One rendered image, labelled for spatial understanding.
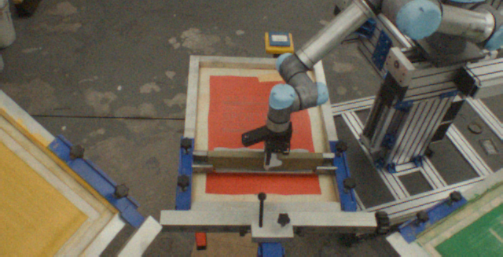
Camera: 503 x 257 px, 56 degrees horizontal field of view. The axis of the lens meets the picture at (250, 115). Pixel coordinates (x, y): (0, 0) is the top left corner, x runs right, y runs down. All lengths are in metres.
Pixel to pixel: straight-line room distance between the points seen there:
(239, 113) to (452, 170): 1.52
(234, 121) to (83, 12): 2.54
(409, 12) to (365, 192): 1.47
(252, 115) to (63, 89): 1.88
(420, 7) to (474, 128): 1.96
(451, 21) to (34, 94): 2.73
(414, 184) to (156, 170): 1.50
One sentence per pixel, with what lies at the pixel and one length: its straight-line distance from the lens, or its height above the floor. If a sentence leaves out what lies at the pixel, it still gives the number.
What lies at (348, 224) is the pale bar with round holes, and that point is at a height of 1.04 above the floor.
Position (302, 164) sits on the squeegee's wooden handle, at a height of 1.02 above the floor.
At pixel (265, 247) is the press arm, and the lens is 1.48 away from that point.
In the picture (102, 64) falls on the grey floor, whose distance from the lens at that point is 3.64.
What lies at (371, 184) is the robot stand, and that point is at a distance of 2.75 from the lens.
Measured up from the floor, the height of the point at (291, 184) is 0.96.
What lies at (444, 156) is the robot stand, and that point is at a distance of 3.06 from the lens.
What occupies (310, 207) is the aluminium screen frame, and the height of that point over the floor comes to 0.99.
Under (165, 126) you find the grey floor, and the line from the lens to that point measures 3.15.
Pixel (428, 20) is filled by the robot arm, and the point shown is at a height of 1.58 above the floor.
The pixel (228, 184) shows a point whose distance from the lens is 1.69.
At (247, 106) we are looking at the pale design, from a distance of 1.94.
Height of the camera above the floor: 2.34
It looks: 47 degrees down
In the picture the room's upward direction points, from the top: 6 degrees clockwise
